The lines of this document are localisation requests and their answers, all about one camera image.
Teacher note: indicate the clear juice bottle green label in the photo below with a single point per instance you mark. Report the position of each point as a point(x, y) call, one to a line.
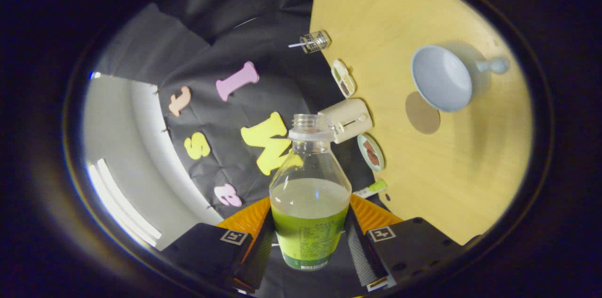
point(308, 237)

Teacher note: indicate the white divided dish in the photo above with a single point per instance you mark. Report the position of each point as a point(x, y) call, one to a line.
point(342, 77)

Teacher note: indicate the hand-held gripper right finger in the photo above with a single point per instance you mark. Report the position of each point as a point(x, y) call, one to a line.
point(360, 255)

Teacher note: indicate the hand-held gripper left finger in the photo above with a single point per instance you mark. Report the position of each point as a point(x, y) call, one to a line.
point(258, 260)

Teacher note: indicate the clear glass holder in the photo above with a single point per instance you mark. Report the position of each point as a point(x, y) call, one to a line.
point(316, 42)

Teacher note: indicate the slim white green bottle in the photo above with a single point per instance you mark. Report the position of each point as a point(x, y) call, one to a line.
point(374, 188)

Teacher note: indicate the white straw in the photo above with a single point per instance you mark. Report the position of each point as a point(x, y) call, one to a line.
point(296, 45)

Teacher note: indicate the brown toast slice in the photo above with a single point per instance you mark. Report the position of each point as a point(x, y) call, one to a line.
point(373, 159)
point(368, 145)

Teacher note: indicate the white toaster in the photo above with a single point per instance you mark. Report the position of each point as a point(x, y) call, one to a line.
point(350, 119)

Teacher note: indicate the long ceiling light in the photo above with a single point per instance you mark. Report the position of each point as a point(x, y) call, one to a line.
point(117, 204)

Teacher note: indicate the wooden table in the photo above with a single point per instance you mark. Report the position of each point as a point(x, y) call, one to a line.
point(470, 171)

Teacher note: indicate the pale green plate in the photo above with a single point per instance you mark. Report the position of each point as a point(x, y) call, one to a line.
point(360, 144)

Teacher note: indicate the round brown coaster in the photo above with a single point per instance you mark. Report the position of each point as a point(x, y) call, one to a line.
point(421, 117)

